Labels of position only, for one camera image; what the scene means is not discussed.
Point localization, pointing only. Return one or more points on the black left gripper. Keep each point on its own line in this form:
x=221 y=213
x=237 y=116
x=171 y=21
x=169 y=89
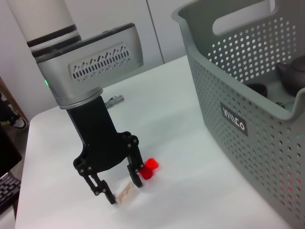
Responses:
x=100 y=143

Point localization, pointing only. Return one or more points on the translucent clear toy brick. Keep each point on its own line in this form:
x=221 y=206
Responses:
x=125 y=193

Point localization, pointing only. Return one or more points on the small red toy brick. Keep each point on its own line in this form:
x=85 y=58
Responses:
x=152 y=164

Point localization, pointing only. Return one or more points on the glass teacup with black base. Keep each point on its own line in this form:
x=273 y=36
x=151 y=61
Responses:
x=258 y=88

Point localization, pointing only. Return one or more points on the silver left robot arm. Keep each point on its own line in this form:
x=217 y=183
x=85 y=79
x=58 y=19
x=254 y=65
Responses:
x=47 y=14

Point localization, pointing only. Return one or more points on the grey perforated plastic storage bin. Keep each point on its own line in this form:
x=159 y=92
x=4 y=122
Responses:
x=226 y=95

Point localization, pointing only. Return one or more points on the silver plug on left gripper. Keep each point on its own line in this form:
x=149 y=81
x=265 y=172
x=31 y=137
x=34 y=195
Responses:
x=114 y=101

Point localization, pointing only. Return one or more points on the black computer keyboard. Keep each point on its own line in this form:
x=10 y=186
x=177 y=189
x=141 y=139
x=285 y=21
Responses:
x=8 y=190

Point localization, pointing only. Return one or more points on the black and white sneaker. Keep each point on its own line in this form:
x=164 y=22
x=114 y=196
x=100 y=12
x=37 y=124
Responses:
x=20 y=123

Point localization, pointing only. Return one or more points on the wooden chair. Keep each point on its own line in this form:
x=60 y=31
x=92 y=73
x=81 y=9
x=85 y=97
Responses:
x=14 y=102

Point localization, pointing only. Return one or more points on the dark clay teapot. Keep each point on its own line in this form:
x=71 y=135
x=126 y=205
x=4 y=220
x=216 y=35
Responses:
x=293 y=74

